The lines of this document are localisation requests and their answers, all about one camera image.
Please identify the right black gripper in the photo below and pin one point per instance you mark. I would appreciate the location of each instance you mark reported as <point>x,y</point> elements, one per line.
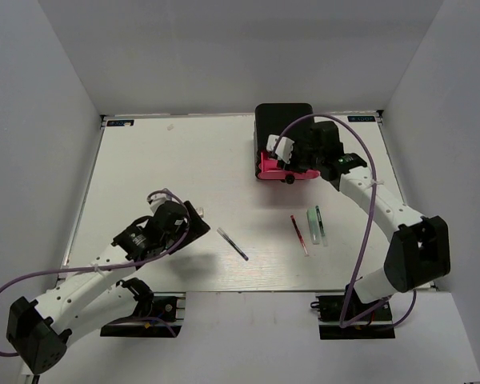
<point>297,146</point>

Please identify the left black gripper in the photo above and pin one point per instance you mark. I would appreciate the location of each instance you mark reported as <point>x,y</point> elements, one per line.
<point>198,227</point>

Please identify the purple pen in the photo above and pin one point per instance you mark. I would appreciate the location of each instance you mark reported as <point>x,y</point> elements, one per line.
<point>231,242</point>

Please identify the pink drawer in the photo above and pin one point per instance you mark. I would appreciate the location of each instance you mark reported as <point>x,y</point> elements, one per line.
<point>267,168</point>

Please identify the green capped highlighter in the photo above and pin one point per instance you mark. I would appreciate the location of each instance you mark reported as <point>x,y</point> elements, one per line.
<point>312,219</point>

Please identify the dark green pen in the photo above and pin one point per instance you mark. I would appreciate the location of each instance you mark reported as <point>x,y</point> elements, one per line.
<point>321,226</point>

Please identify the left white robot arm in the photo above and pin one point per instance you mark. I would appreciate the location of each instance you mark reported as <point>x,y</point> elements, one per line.
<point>42,330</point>

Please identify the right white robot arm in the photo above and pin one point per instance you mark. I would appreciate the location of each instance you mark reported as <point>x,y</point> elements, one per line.
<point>419,246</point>

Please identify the right blue label sticker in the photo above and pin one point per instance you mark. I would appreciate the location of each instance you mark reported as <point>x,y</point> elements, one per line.
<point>361,118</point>

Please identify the blue label sticker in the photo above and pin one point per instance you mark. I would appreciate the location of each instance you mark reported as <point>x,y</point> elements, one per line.
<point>120,123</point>
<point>361,118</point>

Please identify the black drawer cabinet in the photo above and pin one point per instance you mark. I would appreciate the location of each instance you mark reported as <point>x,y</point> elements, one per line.
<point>273,118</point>

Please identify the red pen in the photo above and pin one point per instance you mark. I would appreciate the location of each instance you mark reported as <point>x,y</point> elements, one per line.
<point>299,234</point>

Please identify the left blue label sticker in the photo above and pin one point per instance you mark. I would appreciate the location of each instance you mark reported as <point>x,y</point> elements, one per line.
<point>120,123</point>

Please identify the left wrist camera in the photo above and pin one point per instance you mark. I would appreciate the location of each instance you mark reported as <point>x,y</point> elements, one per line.
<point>158,198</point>

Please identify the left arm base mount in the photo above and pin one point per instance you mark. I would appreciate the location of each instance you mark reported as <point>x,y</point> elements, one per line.
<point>154,315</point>

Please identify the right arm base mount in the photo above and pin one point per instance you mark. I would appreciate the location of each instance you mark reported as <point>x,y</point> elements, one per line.
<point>375,325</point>

